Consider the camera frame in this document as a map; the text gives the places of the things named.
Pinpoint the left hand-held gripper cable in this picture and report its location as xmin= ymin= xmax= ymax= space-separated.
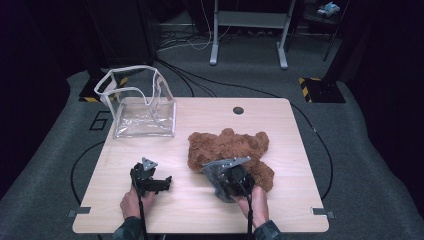
xmin=134 ymin=186 xmax=150 ymax=240

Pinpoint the right hand-held gripper cable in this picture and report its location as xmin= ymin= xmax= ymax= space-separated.
xmin=233 ymin=176 xmax=256 ymax=240

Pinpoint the grey tape strip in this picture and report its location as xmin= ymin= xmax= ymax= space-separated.
xmin=67 ymin=206 xmax=92 ymax=218
xmin=311 ymin=207 xmax=336 ymax=219

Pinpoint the grey fluffy cloth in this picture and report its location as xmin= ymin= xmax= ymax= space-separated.
xmin=200 ymin=163 xmax=241 ymax=204

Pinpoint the dark side table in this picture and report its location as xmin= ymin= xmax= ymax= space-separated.
xmin=299 ymin=0 xmax=346 ymax=63

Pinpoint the person's right hand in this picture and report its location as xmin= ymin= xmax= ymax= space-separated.
xmin=233 ymin=185 xmax=270 ymax=229

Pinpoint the person's left hand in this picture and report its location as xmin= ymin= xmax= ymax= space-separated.
xmin=119 ymin=187 xmax=156 ymax=220

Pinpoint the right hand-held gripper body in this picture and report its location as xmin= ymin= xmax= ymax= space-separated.
xmin=203 ymin=155 xmax=256 ymax=198

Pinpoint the tangle of black cables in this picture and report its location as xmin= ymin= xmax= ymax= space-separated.
xmin=156 ymin=29 xmax=214 ymax=48

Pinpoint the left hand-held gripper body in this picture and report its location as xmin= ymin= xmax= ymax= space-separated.
xmin=129 ymin=157 xmax=158 ymax=198

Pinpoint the brown teddy bear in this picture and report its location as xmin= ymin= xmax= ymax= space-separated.
xmin=187 ymin=128 xmax=276 ymax=194

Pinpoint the white floor cable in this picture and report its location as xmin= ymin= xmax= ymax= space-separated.
xmin=156 ymin=0 xmax=231 ymax=53

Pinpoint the blue and white packet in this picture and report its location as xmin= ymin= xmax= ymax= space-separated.
xmin=316 ymin=1 xmax=341 ymax=18

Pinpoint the pair of black floor cables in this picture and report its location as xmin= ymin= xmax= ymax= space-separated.
xmin=154 ymin=58 xmax=218 ymax=98

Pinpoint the black cabinet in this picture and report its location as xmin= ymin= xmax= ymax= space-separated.
xmin=83 ymin=0 xmax=156 ymax=68

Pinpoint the long black floor cable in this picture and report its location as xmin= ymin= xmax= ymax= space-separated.
xmin=154 ymin=58 xmax=334 ymax=201

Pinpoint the white metal desk frame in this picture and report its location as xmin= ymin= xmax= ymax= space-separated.
xmin=209 ymin=0 xmax=297 ymax=70

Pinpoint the curved black floor cable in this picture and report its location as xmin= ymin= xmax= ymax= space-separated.
xmin=70 ymin=140 xmax=106 ymax=205

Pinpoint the hand-held gripper cable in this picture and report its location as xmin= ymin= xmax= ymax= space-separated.
xmin=233 ymin=176 xmax=256 ymax=240
xmin=134 ymin=186 xmax=150 ymax=240

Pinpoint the clear plastic bag white trim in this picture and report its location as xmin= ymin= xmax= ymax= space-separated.
xmin=93 ymin=64 xmax=178 ymax=139

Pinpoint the black yellow-striped stand base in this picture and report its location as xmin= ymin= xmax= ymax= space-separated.
xmin=298 ymin=77 xmax=347 ymax=104
xmin=78 ymin=68 xmax=129 ymax=103

